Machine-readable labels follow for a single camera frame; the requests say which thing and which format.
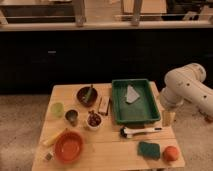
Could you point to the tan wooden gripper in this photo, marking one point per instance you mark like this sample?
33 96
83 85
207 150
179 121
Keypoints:
168 118

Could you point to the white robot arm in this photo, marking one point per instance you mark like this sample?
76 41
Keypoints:
187 83

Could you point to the green utensil in bowl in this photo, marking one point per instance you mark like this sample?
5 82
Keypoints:
87 96

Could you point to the dark brown bowl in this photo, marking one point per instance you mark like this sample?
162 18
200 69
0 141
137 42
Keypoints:
81 96

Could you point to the red bowl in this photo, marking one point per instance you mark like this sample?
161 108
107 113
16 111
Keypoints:
68 147

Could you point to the green plastic tray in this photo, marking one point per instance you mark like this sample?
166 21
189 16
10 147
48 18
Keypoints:
142 110

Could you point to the green sponge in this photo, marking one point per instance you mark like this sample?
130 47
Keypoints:
149 150

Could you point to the grey folded cloth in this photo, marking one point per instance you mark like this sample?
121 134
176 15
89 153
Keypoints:
131 95

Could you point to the wooden block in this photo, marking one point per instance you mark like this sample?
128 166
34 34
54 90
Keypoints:
104 105

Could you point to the white cup with red contents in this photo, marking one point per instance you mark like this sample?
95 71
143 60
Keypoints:
93 121

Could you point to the dark metal cup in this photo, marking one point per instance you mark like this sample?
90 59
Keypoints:
72 117

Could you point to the light green cup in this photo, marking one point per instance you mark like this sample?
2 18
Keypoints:
57 109

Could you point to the yellow banana shaped object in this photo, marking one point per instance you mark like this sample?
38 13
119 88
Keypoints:
51 140

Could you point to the small grey object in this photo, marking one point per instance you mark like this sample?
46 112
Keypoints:
48 156

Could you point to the white handled dish brush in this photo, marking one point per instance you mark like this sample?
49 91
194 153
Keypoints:
129 133

